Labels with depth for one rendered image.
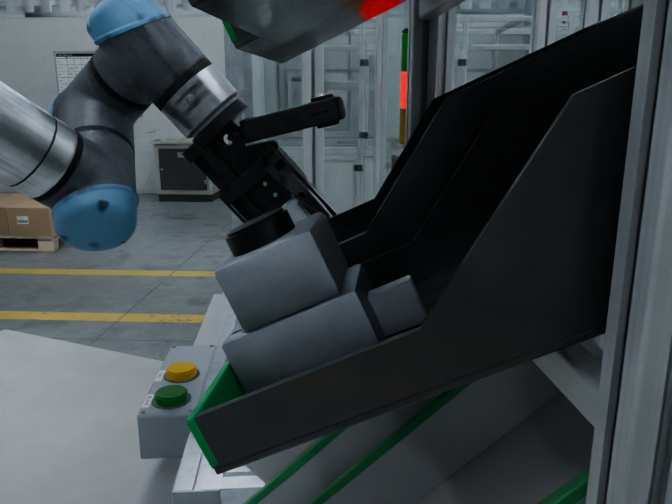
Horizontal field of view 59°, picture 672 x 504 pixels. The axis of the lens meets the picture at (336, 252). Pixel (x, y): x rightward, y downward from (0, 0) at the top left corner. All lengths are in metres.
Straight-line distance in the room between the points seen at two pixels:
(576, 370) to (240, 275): 0.13
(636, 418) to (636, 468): 0.02
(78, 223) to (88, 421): 0.46
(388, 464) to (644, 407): 0.21
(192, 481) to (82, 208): 0.28
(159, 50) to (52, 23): 9.08
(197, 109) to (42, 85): 9.16
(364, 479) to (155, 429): 0.44
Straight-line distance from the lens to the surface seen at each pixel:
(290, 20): 0.28
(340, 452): 0.39
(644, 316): 0.18
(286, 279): 0.24
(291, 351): 0.25
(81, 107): 0.68
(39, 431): 1.00
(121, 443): 0.92
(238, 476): 0.64
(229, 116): 0.64
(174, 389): 0.79
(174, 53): 0.65
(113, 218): 0.59
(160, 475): 0.84
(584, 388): 0.22
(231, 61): 1.50
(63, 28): 9.65
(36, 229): 6.02
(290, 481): 0.41
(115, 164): 0.62
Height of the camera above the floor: 1.32
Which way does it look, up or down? 14 degrees down
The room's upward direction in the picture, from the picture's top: straight up
